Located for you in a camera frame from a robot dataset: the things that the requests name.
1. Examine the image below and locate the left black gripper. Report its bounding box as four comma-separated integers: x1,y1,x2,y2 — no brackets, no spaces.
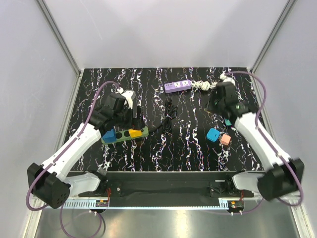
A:
114,105,145,131

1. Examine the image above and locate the yellow cube socket adapter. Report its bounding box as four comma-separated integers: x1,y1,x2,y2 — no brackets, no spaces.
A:
128,129,142,138

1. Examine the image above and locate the teal triangular power strip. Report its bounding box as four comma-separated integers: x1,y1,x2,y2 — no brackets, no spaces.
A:
224,119,232,126

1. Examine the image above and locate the green power strip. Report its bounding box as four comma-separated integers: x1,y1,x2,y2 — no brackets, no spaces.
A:
102,126,149,145

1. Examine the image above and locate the blue cube socket adapter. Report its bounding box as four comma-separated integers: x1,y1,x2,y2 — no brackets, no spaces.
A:
102,128,116,143

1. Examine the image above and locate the pink plug adapter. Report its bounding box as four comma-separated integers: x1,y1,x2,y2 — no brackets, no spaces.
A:
220,134,231,146

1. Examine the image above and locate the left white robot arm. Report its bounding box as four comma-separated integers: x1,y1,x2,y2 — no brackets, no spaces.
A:
27,90,149,209

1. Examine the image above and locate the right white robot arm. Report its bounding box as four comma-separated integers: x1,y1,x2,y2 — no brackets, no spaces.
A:
206,82,305,201

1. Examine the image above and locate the light blue plug adapter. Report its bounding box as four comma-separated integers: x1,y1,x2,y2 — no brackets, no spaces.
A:
206,128,221,142

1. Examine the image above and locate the purple power strip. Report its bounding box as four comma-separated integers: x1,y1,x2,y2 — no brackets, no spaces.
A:
164,80,192,93

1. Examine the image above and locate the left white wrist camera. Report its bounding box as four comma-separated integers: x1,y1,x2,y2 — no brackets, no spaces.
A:
117,88,136,109

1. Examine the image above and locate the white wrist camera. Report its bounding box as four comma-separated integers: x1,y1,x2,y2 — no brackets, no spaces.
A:
219,73,235,85
117,88,136,109

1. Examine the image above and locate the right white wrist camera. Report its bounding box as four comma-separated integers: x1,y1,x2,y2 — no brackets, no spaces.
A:
219,73,235,85

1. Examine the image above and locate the white coiled cable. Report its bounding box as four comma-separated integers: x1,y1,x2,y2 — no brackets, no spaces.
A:
191,80,217,92

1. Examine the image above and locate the black power strip cable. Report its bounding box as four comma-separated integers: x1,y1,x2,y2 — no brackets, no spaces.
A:
147,98,179,133

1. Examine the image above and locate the white slotted cable duct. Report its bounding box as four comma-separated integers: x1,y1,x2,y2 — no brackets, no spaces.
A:
63,199,109,209

